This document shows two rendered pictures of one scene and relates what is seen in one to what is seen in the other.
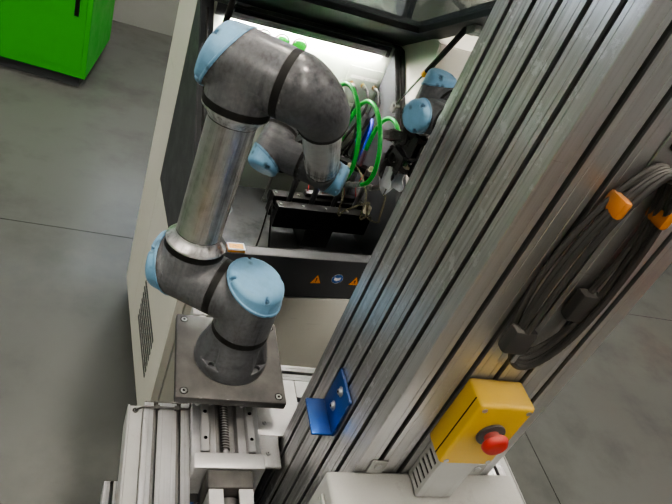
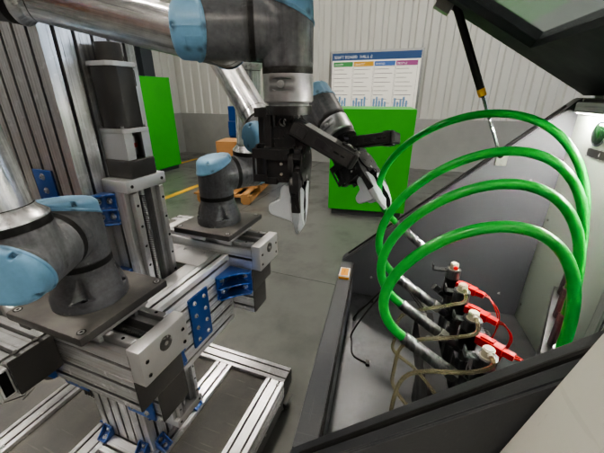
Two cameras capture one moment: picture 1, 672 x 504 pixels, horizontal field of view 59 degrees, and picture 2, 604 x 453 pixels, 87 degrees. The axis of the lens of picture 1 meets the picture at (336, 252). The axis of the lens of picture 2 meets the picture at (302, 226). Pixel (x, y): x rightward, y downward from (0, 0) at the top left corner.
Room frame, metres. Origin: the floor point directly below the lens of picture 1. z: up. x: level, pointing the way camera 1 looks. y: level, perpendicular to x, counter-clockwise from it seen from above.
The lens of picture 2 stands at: (1.86, -0.41, 1.46)
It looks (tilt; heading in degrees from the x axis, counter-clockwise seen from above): 23 degrees down; 136
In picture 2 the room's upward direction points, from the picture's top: straight up
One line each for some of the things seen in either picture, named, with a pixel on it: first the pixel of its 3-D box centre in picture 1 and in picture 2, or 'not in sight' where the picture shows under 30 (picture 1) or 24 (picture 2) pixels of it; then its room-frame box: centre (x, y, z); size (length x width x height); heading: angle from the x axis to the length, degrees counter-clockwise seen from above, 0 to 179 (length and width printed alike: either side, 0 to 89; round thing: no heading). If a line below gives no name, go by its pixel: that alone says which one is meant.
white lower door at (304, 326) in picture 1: (261, 368); not in sight; (1.45, 0.07, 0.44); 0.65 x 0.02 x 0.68; 123
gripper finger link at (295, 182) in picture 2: not in sight; (296, 186); (1.49, -0.07, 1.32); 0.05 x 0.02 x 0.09; 123
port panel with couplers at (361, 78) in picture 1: (353, 111); not in sight; (2.01, 0.15, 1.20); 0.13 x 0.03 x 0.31; 123
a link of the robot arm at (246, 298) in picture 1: (247, 298); (217, 173); (0.88, 0.12, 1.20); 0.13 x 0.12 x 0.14; 87
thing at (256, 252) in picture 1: (298, 273); (333, 347); (1.46, 0.08, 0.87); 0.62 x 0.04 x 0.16; 123
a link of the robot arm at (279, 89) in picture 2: not in sight; (288, 91); (1.47, -0.06, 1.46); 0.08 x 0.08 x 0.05
